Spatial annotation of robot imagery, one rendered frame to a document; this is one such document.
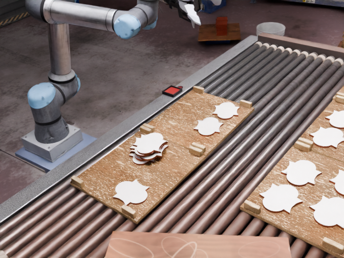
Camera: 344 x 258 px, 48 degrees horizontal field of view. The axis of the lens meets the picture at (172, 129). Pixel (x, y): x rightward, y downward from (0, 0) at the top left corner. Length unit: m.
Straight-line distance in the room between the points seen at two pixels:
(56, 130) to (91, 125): 1.81
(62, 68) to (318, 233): 1.18
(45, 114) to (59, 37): 0.33
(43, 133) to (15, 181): 1.46
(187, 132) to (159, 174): 0.29
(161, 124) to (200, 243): 0.77
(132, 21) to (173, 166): 0.58
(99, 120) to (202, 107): 1.89
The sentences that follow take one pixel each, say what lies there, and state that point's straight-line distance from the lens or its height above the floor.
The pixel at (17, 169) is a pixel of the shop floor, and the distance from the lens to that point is 3.32.
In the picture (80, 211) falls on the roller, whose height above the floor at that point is 0.91.
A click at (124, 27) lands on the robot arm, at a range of 1.30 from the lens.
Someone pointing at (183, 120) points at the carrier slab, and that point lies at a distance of 1.77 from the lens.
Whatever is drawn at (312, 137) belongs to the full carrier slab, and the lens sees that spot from 1.69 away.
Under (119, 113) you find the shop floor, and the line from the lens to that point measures 3.66.
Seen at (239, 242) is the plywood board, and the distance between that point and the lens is 1.13.
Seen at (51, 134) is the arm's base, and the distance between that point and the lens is 1.77.
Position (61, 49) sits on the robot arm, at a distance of 1.70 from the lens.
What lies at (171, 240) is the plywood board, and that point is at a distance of 1.14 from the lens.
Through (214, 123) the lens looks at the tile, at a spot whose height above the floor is 0.95.
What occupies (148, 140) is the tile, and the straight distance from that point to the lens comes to 1.56.
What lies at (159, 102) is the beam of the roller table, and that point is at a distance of 1.96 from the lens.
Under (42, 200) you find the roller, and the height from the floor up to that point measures 0.92.
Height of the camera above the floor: 1.93
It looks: 35 degrees down
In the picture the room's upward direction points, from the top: 6 degrees counter-clockwise
